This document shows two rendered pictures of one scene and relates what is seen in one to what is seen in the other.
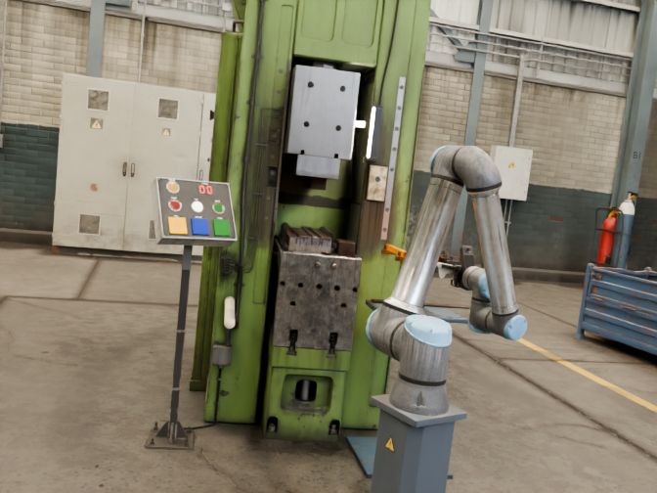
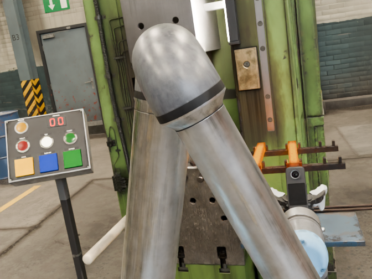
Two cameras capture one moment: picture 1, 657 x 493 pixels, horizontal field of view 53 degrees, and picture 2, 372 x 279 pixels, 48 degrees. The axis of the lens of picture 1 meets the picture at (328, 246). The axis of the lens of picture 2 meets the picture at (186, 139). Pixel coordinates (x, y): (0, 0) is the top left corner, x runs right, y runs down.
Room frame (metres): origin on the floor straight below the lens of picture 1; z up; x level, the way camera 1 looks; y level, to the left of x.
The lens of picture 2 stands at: (1.58, -0.76, 1.39)
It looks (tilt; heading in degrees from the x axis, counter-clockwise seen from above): 12 degrees down; 28
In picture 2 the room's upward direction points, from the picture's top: 8 degrees counter-clockwise
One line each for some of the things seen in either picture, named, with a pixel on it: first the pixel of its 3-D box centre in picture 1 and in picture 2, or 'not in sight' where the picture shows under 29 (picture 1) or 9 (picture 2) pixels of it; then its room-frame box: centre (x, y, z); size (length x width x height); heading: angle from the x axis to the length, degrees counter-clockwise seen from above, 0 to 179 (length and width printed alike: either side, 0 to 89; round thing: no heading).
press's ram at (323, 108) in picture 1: (326, 116); (181, 8); (3.30, 0.08, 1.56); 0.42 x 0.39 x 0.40; 9
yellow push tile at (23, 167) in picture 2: (177, 226); (24, 167); (2.75, 0.64, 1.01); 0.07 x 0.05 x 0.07; 124
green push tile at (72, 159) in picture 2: (221, 228); (72, 159); (2.87, 0.47, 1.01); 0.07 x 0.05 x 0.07; 124
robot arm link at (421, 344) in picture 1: (424, 346); not in sight; (2.04, -0.34, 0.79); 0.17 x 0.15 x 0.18; 28
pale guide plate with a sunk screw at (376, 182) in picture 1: (376, 183); (247, 68); (3.26, -0.20, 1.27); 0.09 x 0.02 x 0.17; 99
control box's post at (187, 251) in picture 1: (181, 326); (76, 249); (2.92, 0.62, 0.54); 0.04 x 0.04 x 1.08; 9
